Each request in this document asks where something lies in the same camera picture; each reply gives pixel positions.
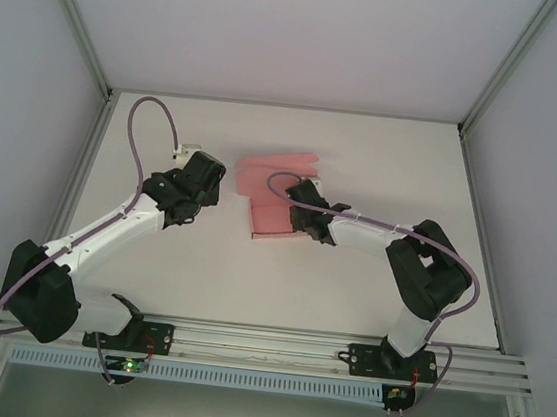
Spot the pink paper box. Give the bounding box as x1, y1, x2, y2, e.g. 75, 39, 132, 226
227, 144, 326, 248

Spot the circuit board with green light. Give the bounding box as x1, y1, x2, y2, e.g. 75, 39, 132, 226
103, 353, 152, 376

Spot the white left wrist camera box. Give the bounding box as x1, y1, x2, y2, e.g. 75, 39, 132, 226
169, 140, 201, 165

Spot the aluminium side rail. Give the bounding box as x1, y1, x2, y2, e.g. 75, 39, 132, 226
435, 131, 532, 355
20, 83, 118, 312

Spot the aluminium mounting rail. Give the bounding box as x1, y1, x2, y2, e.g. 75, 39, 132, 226
0, 293, 539, 402

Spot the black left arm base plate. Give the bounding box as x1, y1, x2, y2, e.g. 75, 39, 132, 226
81, 313, 178, 358

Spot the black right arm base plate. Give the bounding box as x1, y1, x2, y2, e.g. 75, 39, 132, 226
346, 341, 442, 388

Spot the slotted grey cable duct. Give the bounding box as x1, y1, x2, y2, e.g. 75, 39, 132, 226
6, 342, 386, 408

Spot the black round mount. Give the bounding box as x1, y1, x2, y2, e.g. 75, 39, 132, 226
382, 385, 419, 417

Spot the aluminium corner post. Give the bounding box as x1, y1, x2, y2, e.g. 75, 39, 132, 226
456, 0, 557, 149
18, 0, 127, 103

